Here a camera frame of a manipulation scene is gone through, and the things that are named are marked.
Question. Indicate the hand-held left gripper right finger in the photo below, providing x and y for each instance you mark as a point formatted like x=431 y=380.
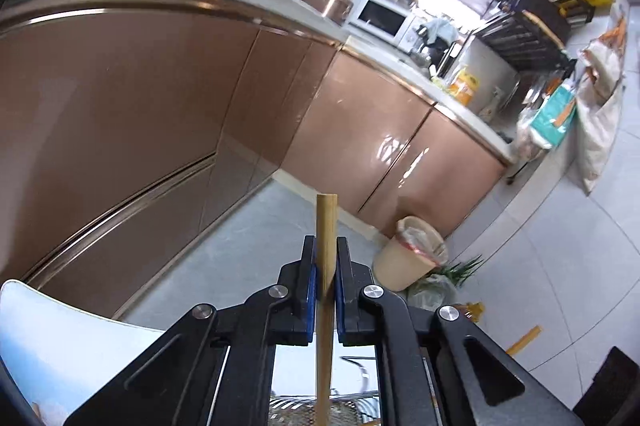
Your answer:
x=340 y=311

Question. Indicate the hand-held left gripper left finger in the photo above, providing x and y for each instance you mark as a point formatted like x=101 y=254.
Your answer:
x=312 y=301

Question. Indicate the long bamboo chopstick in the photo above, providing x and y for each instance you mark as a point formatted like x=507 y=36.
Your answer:
x=326 y=231

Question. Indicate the beige trash bin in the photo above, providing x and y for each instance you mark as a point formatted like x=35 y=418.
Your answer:
x=405 y=261

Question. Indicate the yellow stick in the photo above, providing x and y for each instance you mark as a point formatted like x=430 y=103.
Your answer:
x=525 y=340

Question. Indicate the green onions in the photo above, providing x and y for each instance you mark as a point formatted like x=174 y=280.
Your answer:
x=462 y=268

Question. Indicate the copper kitchen cabinet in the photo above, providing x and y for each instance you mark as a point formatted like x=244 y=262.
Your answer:
x=150 y=105

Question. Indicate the yellow packet on counter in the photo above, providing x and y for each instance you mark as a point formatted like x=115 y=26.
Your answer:
x=464 y=86

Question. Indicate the printed landscape table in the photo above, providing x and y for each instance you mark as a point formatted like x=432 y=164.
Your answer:
x=60 y=346

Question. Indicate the white sack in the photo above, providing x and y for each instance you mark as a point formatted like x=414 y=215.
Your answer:
x=597 y=130

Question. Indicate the teal bag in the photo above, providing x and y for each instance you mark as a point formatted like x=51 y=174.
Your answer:
x=552 y=115

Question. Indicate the white microwave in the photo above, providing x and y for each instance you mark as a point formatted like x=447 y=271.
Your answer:
x=380 y=18

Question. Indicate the copper pot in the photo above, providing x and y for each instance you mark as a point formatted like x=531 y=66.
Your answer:
x=327 y=3

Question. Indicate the black wooden rack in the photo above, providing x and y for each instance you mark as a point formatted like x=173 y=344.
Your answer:
x=530 y=30

